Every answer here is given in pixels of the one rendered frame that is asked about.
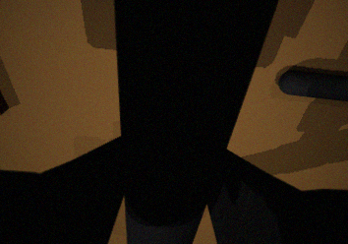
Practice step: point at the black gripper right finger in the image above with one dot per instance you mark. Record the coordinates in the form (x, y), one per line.
(249, 206)

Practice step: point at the black cylinder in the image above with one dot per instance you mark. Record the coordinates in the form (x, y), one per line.
(313, 84)

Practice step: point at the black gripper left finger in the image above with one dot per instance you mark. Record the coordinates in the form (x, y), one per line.
(74, 203)

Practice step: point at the dark metal rail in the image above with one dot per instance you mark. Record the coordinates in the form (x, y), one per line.
(184, 69)

